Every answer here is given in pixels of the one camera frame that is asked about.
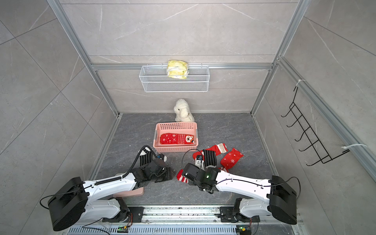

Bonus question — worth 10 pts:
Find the red white striped sock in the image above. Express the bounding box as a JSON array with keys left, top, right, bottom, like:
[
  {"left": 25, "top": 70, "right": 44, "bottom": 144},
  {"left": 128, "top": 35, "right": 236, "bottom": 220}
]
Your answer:
[{"left": 219, "top": 167, "right": 229, "bottom": 173}]

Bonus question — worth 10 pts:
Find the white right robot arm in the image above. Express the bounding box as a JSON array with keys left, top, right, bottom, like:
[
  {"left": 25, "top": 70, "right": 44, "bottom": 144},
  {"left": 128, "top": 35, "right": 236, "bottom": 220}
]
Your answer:
[{"left": 177, "top": 164, "right": 298, "bottom": 225}]

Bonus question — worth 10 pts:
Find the red white santa sock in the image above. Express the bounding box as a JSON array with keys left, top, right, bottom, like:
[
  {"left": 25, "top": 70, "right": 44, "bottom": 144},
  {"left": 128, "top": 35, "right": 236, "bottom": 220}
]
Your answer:
[{"left": 176, "top": 169, "right": 189, "bottom": 183}]

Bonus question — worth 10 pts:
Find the white wire wall basket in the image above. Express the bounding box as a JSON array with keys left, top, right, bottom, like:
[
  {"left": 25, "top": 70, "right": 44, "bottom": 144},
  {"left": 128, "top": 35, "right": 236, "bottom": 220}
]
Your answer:
[{"left": 139, "top": 65, "right": 210, "bottom": 93}]

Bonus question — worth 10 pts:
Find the red snowflake bear sock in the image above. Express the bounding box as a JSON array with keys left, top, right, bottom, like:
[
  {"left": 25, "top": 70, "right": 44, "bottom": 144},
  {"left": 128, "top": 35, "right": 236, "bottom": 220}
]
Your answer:
[{"left": 160, "top": 133, "right": 195, "bottom": 145}]

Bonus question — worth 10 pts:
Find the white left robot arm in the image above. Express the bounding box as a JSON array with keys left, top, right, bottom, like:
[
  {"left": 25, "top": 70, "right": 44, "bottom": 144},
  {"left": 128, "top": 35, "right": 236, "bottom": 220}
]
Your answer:
[{"left": 45, "top": 145, "right": 175, "bottom": 232}]

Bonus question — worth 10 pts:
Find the pink plastic basket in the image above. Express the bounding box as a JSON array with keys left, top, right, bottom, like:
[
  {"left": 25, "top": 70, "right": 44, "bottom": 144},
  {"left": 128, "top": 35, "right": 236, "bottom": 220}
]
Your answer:
[{"left": 153, "top": 122, "right": 198, "bottom": 153}]

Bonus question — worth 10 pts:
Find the metal base rail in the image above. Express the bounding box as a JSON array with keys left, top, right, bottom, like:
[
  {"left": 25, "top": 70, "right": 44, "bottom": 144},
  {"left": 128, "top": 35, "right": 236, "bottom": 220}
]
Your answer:
[{"left": 63, "top": 205, "right": 307, "bottom": 235}]

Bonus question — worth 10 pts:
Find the pink case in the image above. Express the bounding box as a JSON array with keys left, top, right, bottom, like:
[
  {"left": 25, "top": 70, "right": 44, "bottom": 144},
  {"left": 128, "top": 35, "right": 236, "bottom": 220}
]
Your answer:
[{"left": 113, "top": 187, "right": 145, "bottom": 198}]

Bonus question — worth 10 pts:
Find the black wall hook rack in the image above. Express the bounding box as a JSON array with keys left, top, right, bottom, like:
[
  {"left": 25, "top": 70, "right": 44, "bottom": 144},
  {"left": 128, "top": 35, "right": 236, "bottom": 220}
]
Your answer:
[{"left": 281, "top": 87, "right": 350, "bottom": 166}]

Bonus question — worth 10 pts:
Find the yellow packet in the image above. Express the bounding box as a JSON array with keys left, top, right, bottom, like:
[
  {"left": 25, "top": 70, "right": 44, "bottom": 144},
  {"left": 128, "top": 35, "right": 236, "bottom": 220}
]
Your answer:
[{"left": 166, "top": 60, "right": 189, "bottom": 79}]

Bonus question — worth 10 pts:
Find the black white striped sock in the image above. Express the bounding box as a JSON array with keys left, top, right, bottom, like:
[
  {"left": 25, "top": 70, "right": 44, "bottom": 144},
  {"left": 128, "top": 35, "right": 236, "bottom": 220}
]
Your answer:
[{"left": 139, "top": 147, "right": 155, "bottom": 166}]

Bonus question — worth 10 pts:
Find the red plain sock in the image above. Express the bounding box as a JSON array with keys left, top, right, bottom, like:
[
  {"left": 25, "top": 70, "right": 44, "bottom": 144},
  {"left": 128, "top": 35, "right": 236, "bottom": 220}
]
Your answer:
[{"left": 193, "top": 143, "right": 228, "bottom": 160}]

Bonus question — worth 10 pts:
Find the white plush toy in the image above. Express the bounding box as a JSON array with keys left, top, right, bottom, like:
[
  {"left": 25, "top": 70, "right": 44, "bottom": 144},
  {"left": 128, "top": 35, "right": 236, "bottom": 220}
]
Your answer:
[{"left": 174, "top": 99, "right": 195, "bottom": 122}]

